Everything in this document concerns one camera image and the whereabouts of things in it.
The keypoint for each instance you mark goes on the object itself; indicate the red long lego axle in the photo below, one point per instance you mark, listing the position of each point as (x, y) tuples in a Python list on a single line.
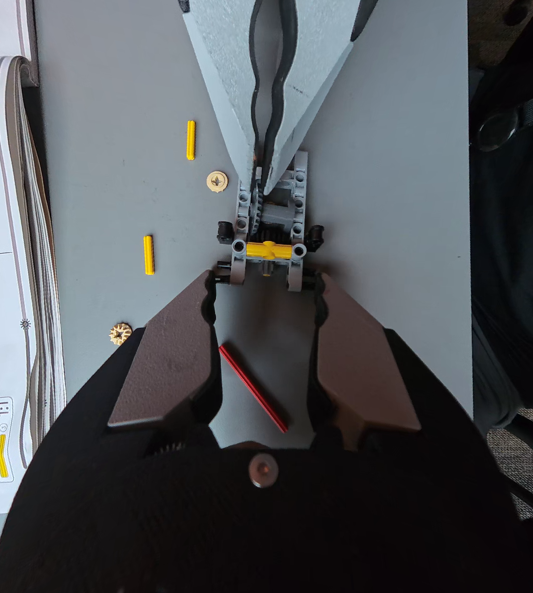
[(252, 388)]

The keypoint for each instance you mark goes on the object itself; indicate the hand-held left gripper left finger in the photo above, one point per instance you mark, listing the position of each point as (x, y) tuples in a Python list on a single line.
[(169, 370)]

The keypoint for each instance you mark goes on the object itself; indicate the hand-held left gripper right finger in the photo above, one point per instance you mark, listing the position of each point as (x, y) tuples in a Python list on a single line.
[(363, 370)]

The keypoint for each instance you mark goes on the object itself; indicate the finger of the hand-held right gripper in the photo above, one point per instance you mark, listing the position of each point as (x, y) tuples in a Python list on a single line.
[(317, 55), (222, 65)]

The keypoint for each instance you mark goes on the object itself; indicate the grey lego frame assembly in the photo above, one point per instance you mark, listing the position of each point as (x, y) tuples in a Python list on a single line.
[(301, 190)]

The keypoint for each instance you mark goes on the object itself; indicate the tan lego bevel gear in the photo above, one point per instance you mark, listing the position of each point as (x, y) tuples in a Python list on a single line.
[(217, 181), (114, 331)]

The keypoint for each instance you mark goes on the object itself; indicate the black badge reel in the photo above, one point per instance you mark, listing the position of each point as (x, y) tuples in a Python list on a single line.
[(498, 131)]

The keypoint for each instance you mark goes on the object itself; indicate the yellow lego axle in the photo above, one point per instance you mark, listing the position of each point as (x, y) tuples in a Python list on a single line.
[(148, 255), (191, 140)]

